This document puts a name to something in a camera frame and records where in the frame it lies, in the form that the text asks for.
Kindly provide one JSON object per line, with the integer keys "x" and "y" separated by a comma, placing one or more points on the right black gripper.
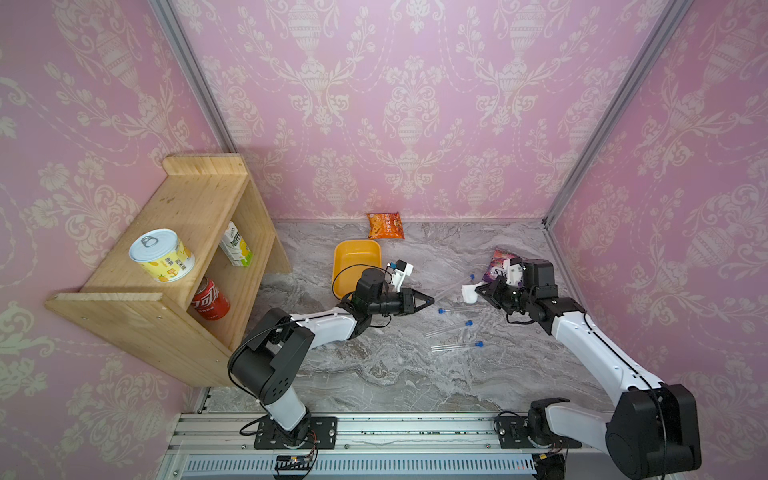
{"x": 494, "y": 296}

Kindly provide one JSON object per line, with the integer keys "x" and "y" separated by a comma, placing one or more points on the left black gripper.
{"x": 407, "y": 303}

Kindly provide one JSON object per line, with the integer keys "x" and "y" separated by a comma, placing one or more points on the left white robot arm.
{"x": 267, "y": 361}

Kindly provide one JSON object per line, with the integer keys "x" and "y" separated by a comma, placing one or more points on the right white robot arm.
{"x": 653, "y": 429}

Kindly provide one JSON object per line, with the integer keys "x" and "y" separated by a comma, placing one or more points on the purple candy bag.
{"x": 496, "y": 264}

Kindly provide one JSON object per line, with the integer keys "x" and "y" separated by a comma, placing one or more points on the yellow plastic tray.
{"x": 351, "y": 258}

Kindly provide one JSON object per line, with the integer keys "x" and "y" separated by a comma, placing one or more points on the orange snack bag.
{"x": 385, "y": 226}

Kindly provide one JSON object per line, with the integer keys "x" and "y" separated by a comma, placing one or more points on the green white drink carton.
{"x": 235, "y": 247}

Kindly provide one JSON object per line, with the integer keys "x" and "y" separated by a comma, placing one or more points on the red cola can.
{"x": 209, "y": 302}

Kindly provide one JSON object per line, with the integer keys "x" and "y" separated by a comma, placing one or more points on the wooden shelf unit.
{"x": 188, "y": 323}

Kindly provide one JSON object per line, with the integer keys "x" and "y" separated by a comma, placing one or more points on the yellow tin can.
{"x": 163, "y": 255}

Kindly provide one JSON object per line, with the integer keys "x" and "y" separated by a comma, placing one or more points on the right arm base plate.
{"x": 519, "y": 432}

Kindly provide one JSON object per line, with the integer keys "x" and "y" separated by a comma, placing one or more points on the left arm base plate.
{"x": 311, "y": 432}

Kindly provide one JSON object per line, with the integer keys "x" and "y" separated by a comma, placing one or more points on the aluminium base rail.
{"x": 374, "y": 446}

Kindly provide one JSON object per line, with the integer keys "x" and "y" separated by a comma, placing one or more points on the aluminium corner post right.
{"x": 660, "y": 34}

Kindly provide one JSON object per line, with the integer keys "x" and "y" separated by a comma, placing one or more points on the aluminium corner post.
{"x": 660, "y": 34}
{"x": 193, "y": 72}

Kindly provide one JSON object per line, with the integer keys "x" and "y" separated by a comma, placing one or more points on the aluminium corner post left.
{"x": 193, "y": 72}

